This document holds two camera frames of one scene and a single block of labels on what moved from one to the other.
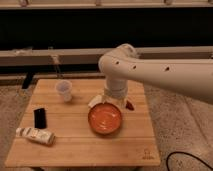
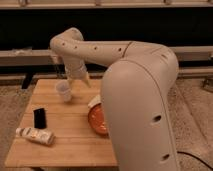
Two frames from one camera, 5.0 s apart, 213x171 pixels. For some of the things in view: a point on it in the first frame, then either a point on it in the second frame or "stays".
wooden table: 77,143 stays
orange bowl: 104,119 stays
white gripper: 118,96 → 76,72
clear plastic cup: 64,87 stays
